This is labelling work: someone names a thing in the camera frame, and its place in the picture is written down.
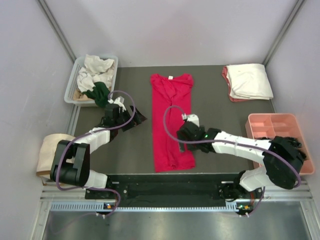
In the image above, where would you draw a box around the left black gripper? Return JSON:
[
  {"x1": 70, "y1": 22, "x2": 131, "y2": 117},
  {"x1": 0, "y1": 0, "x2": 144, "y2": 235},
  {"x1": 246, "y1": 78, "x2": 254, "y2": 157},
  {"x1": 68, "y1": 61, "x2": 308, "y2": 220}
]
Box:
[{"x1": 114, "y1": 104, "x2": 147, "y2": 132}]

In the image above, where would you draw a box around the red t-shirt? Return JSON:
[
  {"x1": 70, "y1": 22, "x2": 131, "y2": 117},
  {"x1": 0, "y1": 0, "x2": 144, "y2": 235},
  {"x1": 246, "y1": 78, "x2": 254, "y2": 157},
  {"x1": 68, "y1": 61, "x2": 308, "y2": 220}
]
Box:
[{"x1": 149, "y1": 73, "x2": 196, "y2": 173}]

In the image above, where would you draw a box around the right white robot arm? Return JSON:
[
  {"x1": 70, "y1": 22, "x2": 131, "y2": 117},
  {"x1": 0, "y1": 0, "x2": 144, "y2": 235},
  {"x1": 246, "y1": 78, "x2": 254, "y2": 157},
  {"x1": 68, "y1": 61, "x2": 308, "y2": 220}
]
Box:
[{"x1": 176, "y1": 121, "x2": 304, "y2": 198}]

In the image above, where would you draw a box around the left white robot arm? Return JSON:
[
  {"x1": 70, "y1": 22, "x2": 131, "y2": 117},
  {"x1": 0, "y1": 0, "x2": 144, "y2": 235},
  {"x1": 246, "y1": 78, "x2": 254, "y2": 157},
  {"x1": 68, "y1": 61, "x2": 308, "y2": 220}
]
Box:
[{"x1": 49, "y1": 103, "x2": 147, "y2": 199}]

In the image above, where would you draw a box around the dark green shirt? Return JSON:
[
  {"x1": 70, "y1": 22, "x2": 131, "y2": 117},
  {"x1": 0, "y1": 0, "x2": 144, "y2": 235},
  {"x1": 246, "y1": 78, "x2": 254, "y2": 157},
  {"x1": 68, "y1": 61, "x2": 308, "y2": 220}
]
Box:
[{"x1": 83, "y1": 81, "x2": 110, "y2": 108}]

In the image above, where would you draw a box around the tan shirt in basket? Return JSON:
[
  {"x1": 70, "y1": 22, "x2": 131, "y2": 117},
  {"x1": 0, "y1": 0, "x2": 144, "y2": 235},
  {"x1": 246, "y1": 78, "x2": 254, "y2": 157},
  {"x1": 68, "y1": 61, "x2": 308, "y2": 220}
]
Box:
[{"x1": 72, "y1": 89, "x2": 94, "y2": 102}]

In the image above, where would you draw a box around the white printed crumpled shirt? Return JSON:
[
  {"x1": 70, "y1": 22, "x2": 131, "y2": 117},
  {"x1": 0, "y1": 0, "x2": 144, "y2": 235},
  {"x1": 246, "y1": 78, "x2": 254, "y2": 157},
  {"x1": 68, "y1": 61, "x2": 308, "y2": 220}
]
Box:
[{"x1": 76, "y1": 67, "x2": 114, "y2": 93}]

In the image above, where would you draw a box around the cream crumpled shirt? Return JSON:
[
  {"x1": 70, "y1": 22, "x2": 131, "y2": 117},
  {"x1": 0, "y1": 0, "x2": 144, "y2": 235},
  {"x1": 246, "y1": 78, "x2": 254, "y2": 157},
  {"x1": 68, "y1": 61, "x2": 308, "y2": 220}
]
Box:
[{"x1": 84, "y1": 54, "x2": 115, "y2": 75}]

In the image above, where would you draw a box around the white plastic laundry basket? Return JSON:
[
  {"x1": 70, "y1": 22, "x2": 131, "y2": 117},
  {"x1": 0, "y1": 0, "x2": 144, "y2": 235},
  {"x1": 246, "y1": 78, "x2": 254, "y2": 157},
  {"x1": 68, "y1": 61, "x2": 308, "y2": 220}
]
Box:
[{"x1": 64, "y1": 54, "x2": 119, "y2": 107}]

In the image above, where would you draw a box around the pink divided plastic tray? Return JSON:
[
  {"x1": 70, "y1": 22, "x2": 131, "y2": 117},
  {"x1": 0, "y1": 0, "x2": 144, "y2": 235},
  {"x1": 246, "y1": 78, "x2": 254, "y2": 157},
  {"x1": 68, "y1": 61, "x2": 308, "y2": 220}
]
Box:
[{"x1": 245, "y1": 113, "x2": 315, "y2": 176}]

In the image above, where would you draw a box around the folded pink t-shirt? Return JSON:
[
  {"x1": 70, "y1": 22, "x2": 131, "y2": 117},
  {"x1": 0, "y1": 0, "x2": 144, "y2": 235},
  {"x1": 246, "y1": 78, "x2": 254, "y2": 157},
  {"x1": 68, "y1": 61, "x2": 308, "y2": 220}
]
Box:
[{"x1": 221, "y1": 66, "x2": 247, "y2": 103}]

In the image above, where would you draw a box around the cream fabric bear bag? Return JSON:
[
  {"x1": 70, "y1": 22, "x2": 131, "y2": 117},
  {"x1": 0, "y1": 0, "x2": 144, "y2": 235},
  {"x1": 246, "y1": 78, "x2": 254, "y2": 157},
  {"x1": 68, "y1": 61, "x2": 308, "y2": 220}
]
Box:
[{"x1": 36, "y1": 133, "x2": 75, "y2": 186}]

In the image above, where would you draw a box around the folded cream t-shirt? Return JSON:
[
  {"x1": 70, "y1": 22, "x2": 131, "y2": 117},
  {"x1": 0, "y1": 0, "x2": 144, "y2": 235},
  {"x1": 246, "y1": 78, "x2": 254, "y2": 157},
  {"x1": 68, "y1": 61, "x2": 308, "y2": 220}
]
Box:
[{"x1": 226, "y1": 63, "x2": 274, "y2": 101}]

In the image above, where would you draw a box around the dark rolled item back-right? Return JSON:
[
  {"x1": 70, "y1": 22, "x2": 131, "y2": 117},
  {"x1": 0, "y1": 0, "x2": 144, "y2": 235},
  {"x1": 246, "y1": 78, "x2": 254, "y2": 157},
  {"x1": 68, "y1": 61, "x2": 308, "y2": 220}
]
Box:
[{"x1": 286, "y1": 136, "x2": 302, "y2": 149}]

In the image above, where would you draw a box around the dark rolled item front-right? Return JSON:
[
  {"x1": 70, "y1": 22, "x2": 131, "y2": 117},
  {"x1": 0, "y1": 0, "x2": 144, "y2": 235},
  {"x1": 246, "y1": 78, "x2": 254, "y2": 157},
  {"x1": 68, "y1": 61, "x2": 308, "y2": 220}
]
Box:
[{"x1": 297, "y1": 148, "x2": 307, "y2": 161}]

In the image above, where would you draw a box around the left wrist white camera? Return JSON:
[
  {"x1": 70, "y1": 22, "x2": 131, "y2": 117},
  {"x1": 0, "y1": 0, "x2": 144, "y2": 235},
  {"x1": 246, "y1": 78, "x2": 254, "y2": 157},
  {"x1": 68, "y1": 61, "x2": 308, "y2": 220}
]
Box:
[{"x1": 108, "y1": 96, "x2": 127, "y2": 112}]

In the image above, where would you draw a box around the wrist white camera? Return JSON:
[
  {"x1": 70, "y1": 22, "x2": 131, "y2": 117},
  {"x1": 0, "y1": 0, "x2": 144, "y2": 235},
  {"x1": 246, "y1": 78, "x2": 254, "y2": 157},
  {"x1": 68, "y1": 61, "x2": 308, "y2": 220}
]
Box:
[
  {"x1": 108, "y1": 96, "x2": 127, "y2": 112},
  {"x1": 181, "y1": 113, "x2": 200, "y2": 127}
]

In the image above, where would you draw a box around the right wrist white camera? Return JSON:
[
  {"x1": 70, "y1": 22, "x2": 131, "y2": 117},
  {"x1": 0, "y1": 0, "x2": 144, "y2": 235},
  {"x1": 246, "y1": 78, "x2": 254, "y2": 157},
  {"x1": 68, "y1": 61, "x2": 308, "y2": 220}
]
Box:
[{"x1": 181, "y1": 113, "x2": 200, "y2": 127}]

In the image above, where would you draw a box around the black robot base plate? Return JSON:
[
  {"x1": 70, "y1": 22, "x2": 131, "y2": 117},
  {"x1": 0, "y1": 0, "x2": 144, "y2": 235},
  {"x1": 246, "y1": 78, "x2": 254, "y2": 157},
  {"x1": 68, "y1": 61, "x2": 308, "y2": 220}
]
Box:
[{"x1": 84, "y1": 173, "x2": 263, "y2": 208}]

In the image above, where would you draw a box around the grey slotted cable duct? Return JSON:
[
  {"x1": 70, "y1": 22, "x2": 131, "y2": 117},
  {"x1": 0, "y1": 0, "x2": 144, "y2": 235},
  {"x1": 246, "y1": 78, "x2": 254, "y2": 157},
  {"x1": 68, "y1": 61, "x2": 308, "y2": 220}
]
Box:
[{"x1": 50, "y1": 201, "x2": 239, "y2": 213}]

